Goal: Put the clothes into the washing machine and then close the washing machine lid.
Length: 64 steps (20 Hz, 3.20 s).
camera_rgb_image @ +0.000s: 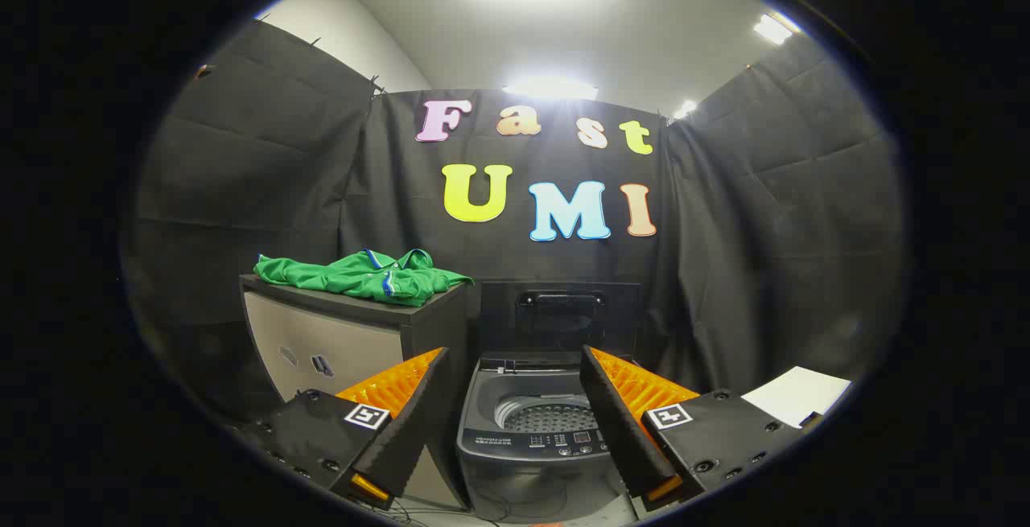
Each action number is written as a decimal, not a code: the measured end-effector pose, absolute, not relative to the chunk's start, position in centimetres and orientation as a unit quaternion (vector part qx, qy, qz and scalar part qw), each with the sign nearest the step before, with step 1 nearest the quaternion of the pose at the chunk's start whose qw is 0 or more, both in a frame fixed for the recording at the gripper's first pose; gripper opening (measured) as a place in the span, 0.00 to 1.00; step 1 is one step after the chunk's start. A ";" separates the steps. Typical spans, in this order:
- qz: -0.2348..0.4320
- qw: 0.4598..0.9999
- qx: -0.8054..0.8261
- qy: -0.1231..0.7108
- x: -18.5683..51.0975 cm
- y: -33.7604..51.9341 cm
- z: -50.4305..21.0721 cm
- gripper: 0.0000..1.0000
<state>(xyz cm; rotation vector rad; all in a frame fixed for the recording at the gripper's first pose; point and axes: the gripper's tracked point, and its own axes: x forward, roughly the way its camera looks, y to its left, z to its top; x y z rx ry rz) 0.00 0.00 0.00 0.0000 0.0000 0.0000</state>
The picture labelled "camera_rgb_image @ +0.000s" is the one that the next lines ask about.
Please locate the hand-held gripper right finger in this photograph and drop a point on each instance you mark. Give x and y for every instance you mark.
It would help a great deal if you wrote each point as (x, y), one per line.
(624, 430)

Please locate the green polo shirt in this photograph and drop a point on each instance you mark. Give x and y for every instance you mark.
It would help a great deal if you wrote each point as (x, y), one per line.
(362, 276)

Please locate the dark grey cabinet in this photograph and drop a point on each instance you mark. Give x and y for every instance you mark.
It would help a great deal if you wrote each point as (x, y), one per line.
(322, 342)

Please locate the grey washing machine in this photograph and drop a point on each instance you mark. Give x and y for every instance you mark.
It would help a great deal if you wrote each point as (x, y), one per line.
(531, 440)

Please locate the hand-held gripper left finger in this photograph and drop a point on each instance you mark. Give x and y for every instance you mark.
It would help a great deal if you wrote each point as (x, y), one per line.
(414, 430)

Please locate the black backdrop cloth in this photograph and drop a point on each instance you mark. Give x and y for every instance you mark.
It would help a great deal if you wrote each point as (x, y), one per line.
(772, 213)

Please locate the ceiling light panel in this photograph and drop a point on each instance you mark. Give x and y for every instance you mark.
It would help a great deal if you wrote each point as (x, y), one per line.
(772, 28)
(551, 88)
(686, 109)

